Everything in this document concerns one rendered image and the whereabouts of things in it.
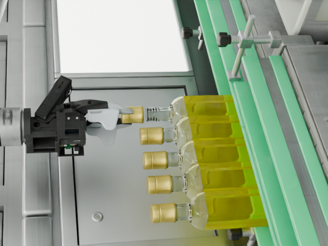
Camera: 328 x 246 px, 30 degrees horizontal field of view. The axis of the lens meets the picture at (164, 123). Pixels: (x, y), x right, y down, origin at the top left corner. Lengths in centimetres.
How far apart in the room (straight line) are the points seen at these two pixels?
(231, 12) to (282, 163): 51
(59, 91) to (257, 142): 40
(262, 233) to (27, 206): 46
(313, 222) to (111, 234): 42
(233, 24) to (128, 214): 50
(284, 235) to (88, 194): 42
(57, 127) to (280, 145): 42
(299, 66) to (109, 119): 38
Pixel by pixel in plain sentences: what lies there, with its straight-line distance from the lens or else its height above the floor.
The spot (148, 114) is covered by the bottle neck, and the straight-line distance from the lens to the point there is 123.
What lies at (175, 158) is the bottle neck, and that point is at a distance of 117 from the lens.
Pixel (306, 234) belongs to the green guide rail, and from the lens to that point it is 99.
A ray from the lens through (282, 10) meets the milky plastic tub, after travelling 136.
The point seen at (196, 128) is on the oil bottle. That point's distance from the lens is 120.
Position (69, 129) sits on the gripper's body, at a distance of 117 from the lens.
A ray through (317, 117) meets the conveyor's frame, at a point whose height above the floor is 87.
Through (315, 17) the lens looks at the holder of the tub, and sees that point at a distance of 127.
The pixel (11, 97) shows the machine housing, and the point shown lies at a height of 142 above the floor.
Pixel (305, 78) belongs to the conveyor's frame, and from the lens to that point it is 118.
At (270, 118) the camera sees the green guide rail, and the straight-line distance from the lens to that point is 111.
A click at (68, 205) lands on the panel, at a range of 125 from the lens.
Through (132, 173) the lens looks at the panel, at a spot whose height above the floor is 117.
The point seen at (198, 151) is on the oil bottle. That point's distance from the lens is 117.
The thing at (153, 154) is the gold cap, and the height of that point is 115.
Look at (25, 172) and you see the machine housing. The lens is 131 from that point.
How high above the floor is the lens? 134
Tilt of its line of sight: 11 degrees down
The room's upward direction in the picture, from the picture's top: 92 degrees counter-clockwise
